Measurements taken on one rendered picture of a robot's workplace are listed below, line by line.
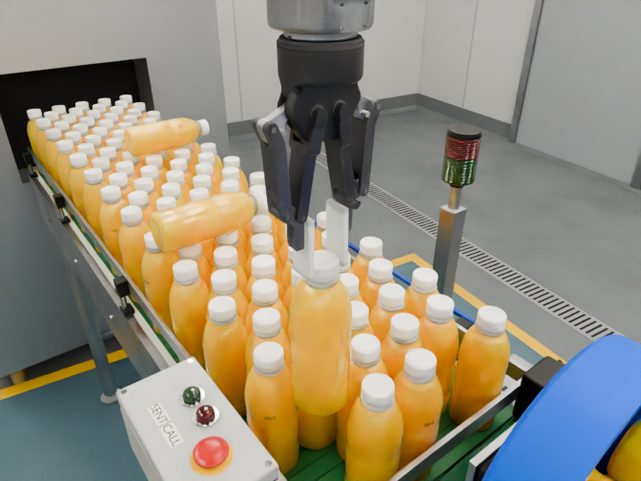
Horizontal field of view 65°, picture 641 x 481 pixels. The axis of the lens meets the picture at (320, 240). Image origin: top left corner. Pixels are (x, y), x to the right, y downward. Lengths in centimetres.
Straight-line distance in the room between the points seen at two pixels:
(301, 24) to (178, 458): 43
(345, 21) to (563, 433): 37
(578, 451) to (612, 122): 405
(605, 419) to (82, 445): 188
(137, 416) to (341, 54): 44
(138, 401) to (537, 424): 42
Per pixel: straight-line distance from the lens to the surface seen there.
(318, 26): 42
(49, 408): 232
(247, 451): 57
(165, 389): 65
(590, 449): 48
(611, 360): 53
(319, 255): 55
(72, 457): 212
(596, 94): 450
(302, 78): 43
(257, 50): 485
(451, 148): 98
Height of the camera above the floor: 155
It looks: 30 degrees down
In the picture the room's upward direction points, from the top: straight up
